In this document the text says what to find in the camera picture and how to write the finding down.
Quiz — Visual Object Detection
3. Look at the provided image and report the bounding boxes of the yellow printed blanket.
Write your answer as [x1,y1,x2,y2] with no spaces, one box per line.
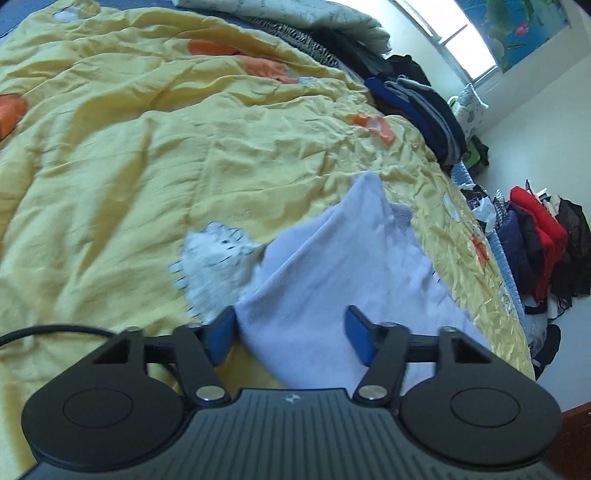
[0,0,537,468]

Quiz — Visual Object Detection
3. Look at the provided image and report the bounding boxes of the white printed folded quilt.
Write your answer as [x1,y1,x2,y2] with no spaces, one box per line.
[174,0,393,54]

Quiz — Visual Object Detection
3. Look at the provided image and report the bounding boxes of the pile of black clothes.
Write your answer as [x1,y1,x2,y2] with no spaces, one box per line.
[547,198,591,298]

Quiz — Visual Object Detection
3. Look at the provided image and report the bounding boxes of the black crumpled cloth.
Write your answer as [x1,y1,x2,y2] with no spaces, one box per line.
[385,54,432,88]

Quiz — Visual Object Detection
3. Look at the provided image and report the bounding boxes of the window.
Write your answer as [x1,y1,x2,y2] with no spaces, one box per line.
[392,0,505,88]

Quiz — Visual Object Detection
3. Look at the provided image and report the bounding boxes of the blue knitted bed cover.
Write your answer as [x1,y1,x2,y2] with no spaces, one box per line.
[450,164,525,319]

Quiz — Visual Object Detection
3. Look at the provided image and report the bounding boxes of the green bag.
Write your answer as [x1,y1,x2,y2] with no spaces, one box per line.
[464,136,489,172]

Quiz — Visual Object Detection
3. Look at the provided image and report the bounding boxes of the dark navy jacket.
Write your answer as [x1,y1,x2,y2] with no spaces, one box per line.
[496,203,548,296]

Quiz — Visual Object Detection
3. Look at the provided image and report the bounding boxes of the red jacket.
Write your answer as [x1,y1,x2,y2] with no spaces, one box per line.
[508,185,570,298]

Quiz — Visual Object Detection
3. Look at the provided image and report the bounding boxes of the light lavender garment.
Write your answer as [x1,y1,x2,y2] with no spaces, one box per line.
[235,172,493,398]

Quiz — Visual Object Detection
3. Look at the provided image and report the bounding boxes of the stack of dark folded clothes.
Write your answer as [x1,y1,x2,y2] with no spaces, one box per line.
[366,76,468,171]

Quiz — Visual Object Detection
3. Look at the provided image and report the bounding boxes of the black and white striped cloth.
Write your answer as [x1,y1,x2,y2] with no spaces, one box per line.
[249,17,345,68]

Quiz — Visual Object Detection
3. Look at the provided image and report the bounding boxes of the black cable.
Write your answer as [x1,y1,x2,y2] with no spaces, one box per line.
[0,325,178,384]

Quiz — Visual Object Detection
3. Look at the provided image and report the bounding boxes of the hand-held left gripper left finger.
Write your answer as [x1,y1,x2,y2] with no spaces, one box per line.
[92,305,237,408]

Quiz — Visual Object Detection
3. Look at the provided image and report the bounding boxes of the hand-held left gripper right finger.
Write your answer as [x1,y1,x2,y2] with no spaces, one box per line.
[346,305,493,408]

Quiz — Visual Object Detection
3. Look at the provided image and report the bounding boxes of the white floral bag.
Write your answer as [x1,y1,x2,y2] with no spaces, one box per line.
[451,84,489,141]

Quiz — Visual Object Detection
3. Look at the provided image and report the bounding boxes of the wall poster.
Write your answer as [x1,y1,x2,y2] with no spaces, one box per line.
[462,0,574,75]

